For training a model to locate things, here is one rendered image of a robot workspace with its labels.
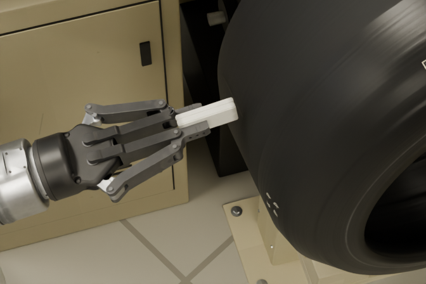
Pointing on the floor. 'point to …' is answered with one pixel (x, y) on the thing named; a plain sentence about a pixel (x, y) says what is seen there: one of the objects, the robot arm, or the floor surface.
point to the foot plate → (258, 247)
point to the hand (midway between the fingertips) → (206, 117)
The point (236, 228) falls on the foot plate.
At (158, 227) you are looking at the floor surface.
